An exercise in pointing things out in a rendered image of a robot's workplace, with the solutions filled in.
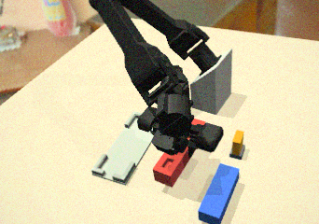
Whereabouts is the yellow block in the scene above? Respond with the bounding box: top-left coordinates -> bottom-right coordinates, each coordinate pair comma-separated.
232,131 -> 243,156

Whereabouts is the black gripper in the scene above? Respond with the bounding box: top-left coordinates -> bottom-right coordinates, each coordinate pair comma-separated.
137,106 -> 224,158

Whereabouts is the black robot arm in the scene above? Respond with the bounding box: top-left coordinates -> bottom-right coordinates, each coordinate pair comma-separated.
89,0 -> 222,156

